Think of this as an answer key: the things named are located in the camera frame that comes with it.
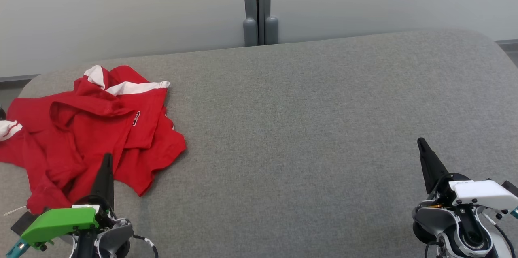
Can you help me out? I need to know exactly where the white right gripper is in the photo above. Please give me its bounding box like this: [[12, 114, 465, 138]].
[[417, 137, 518, 211]]

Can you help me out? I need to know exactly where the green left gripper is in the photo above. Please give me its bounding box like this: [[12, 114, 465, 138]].
[[20, 153, 116, 250]]

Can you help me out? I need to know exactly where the red jersey shirt large 23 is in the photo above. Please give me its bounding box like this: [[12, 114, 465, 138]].
[[0, 88, 122, 215]]

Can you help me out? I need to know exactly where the red shorts small 23 print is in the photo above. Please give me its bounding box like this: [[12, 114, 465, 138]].
[[49, 65, 187, 197]]

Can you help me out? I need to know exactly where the grey fabric sofa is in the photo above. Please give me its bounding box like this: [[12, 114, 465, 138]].
[[0, 28, 518, 258]]

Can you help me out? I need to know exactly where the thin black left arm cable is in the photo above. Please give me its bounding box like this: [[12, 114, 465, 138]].
[[133, 234, 159, 258]]

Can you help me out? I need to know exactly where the grey partition post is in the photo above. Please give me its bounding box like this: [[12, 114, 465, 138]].
[[242, 0, 259, 47], [258, 0, 279, 45]]

